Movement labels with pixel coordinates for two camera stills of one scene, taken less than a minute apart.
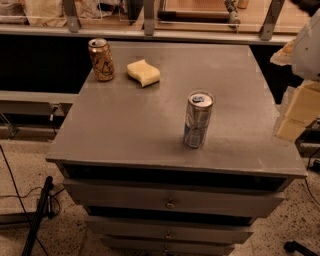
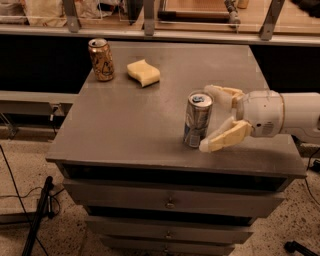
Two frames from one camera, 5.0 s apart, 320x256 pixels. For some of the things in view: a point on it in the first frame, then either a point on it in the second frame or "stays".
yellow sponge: x=143 y=72 stays
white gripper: x=308 y=53 → x=263 y=112
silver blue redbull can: x=198 y=118 stays
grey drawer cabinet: x=177 y=154 stays
